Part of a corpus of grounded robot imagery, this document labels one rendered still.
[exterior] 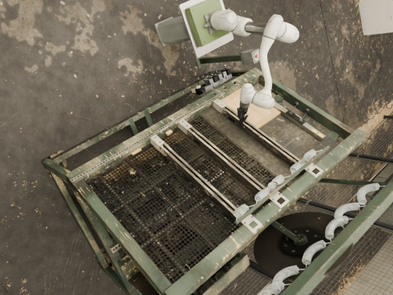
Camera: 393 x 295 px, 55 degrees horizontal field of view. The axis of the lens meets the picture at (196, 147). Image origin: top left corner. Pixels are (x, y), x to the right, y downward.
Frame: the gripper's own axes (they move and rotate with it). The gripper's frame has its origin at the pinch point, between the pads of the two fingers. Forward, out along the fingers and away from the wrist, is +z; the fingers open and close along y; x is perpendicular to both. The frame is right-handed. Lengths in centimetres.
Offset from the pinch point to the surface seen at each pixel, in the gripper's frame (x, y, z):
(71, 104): -95, -136, 20
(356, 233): 0, 127, 23
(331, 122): 69, 50, 4
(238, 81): 44, -44, 3
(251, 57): 63, -48, -16
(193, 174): -70, 15, 2
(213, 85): 21, -57, 5
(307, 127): 45, 40, 4
